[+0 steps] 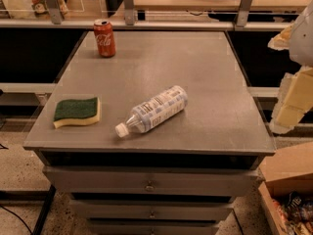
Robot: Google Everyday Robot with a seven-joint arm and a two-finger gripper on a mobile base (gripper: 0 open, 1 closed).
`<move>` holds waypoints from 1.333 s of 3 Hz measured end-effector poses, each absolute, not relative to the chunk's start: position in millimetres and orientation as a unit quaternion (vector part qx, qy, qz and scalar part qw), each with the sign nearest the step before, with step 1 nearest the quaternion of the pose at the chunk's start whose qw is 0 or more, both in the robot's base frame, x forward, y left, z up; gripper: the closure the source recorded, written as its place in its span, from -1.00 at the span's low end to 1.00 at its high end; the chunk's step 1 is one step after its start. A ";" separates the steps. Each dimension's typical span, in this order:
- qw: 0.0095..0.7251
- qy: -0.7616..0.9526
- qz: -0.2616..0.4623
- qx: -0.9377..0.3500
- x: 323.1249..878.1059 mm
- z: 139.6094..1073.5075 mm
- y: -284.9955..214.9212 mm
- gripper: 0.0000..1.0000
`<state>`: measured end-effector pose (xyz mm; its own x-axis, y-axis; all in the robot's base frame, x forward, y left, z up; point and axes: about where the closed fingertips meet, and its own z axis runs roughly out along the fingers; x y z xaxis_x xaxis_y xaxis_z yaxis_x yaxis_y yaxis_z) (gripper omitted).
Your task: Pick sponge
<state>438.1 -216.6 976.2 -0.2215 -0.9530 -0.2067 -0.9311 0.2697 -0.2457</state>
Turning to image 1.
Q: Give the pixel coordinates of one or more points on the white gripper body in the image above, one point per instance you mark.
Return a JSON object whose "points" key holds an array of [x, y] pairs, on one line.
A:
{"points": [[303, 38]]}

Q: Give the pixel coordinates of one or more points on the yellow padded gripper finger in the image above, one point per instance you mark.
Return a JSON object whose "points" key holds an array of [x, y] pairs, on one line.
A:
{"points": [[295, 99], [282, 40]]}

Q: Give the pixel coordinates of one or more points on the green and yellow sponge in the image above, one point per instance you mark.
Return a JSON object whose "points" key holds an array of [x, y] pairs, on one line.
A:
{"points": [[77, 112]]}

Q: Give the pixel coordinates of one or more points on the cardboard box with snacks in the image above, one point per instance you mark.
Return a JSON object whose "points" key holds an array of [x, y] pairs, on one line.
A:
{"points": [[290, 169]]}

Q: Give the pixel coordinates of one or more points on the grey metal drawer cabinet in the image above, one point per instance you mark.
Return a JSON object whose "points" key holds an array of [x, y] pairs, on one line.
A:
{"points": [[182, 177]]}

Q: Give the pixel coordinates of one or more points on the clear plastic water bottle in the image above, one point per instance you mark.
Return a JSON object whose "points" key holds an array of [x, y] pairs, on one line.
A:
{"points": [[149, 114]]}

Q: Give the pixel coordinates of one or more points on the red cola can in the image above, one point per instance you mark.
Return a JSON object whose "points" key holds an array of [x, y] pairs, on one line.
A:
{"points": [[104, 38]]}

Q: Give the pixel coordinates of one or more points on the metal railing with posts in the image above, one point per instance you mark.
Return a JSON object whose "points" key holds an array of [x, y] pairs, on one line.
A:
{"points": [[83, 14]]}

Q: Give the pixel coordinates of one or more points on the bag on left shelf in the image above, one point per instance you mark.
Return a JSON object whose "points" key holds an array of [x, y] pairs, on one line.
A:
{"points": [[23, 9]]}

